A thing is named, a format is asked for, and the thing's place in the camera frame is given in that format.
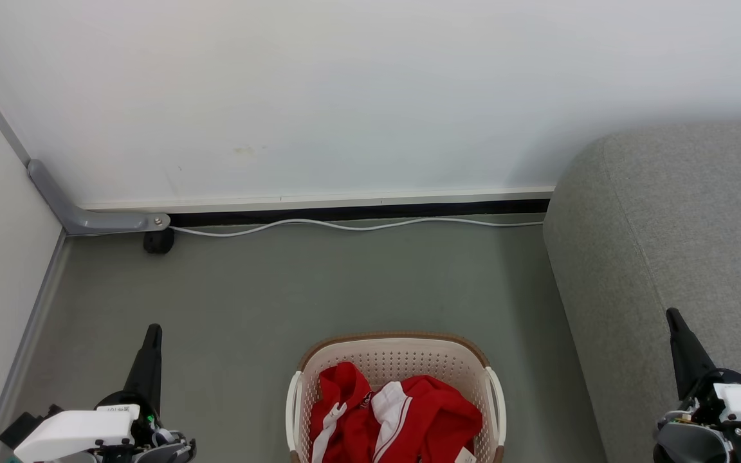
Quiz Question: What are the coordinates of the grey partition floor rail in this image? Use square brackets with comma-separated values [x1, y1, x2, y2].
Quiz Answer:
[0, 230, 70, 463]

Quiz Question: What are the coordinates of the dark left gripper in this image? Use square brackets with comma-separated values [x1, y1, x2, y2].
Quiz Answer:
[97, 324, 163, 446]

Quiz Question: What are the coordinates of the white black partition bottom rail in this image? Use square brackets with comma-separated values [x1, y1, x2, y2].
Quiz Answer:
[78, 186, 556, 227]

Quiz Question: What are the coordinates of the white floor cable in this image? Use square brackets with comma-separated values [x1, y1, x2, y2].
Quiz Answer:
[170, 217, 545, 239]

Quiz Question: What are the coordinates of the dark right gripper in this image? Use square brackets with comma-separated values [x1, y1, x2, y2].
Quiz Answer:
[666, 308, 741, 422]

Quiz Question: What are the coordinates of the red and white garment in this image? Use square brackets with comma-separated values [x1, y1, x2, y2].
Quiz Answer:
[309, 361, 484, 463]

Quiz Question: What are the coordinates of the black caster wheel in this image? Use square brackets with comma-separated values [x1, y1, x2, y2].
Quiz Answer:
[143, 228, 176, 255]

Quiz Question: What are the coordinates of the cream perforated laundry basket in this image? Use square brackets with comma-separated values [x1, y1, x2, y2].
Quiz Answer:
[286, 331, 508, 463]

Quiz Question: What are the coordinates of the grey fabric sofa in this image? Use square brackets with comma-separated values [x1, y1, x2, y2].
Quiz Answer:
[543, 125, 741, 463]

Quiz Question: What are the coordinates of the grey metal wall bracket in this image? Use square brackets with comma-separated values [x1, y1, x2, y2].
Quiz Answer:
[27, 159, 171, 237]

